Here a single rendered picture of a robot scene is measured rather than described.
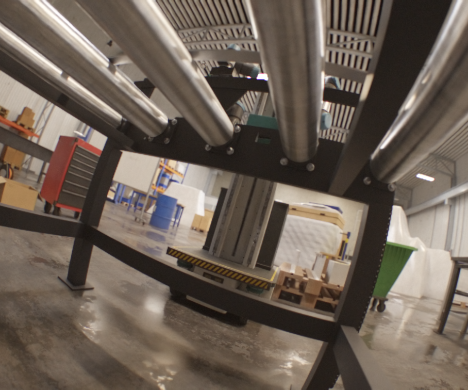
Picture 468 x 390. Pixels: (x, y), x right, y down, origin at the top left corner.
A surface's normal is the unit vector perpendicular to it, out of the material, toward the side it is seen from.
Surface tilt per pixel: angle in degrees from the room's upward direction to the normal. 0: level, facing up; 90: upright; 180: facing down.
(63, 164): 90
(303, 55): 149
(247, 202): 90
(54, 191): 90
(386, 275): 101
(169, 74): 138
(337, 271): 90
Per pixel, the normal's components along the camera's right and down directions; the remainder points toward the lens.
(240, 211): -0.23, -0.21
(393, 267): -0.45, -0.07
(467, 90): -0.42, 0.90
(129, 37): 0.13, 0.96
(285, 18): -0.15, 0.97
